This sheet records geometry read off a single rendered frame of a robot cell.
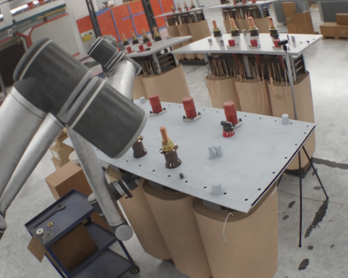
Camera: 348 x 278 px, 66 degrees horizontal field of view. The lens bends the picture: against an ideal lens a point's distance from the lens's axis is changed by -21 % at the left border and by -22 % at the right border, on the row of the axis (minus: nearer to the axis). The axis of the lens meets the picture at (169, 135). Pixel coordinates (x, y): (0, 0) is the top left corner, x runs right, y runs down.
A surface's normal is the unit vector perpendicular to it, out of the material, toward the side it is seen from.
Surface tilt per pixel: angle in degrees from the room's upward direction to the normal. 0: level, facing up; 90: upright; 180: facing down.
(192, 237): 90
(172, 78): 90
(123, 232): 79
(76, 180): 90
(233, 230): 90
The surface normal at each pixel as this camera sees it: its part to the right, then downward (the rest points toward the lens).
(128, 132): 0.32, 0.07
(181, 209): 0.04, 0.42
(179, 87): 0.67, 0.15
